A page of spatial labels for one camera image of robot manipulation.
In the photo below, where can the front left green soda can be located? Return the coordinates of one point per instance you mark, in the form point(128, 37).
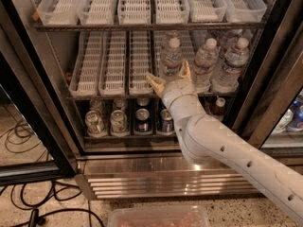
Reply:
point(95, 124)

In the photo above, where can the top shelf tray far left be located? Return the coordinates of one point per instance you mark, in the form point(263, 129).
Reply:
point(58, 12)

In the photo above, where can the front right blue pepsi can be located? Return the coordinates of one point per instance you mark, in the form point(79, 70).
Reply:
point(165, 122)

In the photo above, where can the rear left blue pepsi can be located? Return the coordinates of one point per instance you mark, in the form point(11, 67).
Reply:
point(143, 103)

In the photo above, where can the rear left green soda can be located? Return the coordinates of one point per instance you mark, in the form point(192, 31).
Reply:
point(98, 105)

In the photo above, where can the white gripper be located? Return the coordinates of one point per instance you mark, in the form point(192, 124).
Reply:
point(176, 89)

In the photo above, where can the front left blue pepsi can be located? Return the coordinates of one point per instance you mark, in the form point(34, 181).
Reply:
point(142, 122)

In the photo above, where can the middle shelf tray far left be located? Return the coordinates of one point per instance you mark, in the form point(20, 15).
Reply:
point(84, 80)

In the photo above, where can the open fridge glass door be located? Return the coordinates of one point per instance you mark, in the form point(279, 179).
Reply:
point(28, 87)

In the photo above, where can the silver can behind right door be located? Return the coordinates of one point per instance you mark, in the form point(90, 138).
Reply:
point(283, 122)

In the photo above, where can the middle shelf tray far right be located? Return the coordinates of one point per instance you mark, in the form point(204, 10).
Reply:
point(230, 86)

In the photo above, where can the blue can behind right door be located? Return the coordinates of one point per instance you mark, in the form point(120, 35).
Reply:
point(296, 123)

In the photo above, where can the black cable plug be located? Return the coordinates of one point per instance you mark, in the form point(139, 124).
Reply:
point(36, 220)

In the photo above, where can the stainless steel display fridge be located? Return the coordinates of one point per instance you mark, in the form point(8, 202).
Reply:
point(152, 165)

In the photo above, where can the water bottle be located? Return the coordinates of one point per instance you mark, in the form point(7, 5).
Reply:
point(170, 34)
point(229, 38)
point(170, 60)
point(234, 60)
point(204, 63)

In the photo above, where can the clear plastic bin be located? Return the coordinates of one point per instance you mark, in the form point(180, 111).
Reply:
point(159, 216)

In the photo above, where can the green soda can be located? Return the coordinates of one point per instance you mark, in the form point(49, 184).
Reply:
point(120, 104)
point(119, 123)
point(98, 105)
point(95, 124)

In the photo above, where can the right iced tea bottle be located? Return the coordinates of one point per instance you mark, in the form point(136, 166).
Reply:
point(215, 106)

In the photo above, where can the top shelf tray far right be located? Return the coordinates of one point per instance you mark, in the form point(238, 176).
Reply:
point(244, 11)

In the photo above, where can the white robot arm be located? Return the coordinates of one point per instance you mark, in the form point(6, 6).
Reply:
point(200, 135)

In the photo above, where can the right fridge glass door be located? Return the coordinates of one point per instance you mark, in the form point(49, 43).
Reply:
point(280, 78)

